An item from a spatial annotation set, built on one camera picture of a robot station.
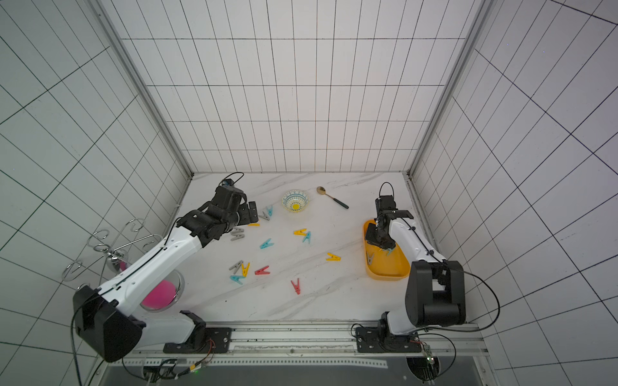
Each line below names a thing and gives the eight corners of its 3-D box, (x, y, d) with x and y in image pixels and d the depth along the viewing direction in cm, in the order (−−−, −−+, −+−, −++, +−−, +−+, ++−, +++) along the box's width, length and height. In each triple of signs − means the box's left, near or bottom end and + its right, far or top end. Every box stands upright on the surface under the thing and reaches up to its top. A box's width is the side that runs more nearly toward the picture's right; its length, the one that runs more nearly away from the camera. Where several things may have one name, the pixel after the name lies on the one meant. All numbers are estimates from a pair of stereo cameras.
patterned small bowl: (288, 215, 106) (287, 210, 102) (281, 199, 112) (280, 193, 108) (311, 207, 109) (311, 201, 105) (303, 192, 115) (303, 186, 111)
